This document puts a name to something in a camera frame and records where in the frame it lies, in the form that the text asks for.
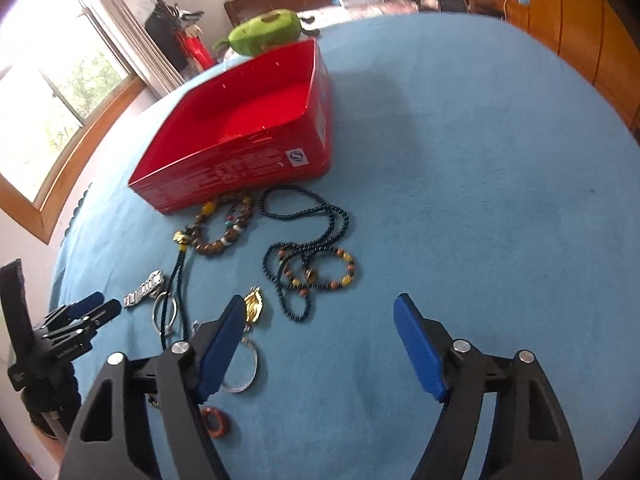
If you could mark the coat rack with clothes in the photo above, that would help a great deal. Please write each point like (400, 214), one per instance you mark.
(177, 34)

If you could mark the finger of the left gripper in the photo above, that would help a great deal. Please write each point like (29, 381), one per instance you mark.
(64, 315)
(89, 324)

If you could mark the wooden desk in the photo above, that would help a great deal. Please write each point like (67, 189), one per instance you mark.
(492, 0)

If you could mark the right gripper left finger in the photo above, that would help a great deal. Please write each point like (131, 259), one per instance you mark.
(111, 437)

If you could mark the black cord gold pendant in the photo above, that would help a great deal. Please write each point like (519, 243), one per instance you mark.
(175, 283)

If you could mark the wooden window frame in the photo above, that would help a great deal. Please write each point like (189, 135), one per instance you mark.
(63, 86)

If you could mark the silver metal watch band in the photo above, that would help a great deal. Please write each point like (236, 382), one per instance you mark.
(150, 288)

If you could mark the red tin box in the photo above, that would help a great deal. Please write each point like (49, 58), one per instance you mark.
(263, 122)

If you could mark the green avocado plush toy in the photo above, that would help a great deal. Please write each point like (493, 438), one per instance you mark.
(267, 31)

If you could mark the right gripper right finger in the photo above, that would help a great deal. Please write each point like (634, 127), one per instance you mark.
(530, 437)

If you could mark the wooden wardrobe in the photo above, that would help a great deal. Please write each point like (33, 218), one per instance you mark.
(591, 37)

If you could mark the blue bed cover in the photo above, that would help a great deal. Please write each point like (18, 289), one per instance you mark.
(487, 180)

